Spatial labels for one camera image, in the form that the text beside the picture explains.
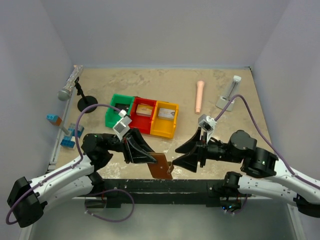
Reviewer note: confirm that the blue orange brick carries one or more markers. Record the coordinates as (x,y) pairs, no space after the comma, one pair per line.
(54,119)

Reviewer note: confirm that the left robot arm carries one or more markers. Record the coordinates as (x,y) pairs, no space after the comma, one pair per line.
(29,199)

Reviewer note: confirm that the black card stack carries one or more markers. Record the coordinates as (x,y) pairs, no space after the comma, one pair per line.
(122,106)

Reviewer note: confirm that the grey toy hammer handle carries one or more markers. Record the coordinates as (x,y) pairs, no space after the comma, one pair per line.
(65,130)

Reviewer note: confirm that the pink flashlight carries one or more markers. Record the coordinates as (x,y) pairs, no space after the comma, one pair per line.
(199,96)

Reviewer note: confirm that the yellow plastic bin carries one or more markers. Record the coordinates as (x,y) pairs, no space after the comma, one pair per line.
(164,128)

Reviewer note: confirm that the red plastic bin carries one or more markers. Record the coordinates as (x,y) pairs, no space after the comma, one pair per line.
(143,123)

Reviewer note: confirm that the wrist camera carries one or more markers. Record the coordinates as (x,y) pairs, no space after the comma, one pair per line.
(122,126)
(207,123)

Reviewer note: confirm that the orange card stack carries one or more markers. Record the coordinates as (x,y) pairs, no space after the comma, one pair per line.
(144,110)

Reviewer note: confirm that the silver glitter microphone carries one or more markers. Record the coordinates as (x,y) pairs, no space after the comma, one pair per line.
(65,93)

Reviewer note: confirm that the black microphone stand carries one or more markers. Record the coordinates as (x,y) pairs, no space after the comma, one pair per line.
(86,100)

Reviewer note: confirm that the brown leather card holder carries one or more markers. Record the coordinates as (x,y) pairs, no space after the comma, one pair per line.
(162,170)

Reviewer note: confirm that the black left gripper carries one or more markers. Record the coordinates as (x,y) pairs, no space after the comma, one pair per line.
(127,150)

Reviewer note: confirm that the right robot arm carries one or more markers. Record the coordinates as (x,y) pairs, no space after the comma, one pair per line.
(262,172)

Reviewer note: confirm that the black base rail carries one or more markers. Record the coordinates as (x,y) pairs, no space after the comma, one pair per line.
(206,192)

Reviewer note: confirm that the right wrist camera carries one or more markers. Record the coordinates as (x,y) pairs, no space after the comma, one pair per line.
(207,123)

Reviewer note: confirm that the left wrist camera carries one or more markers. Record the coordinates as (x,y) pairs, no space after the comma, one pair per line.
(122,126)

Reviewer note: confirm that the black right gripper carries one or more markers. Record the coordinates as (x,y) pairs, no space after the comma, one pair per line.
(202,153)

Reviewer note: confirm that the blue white brick stack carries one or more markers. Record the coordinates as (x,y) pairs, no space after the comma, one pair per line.
(69,142)

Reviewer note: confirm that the green plastic bin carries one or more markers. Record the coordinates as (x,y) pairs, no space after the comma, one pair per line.
(112,116)

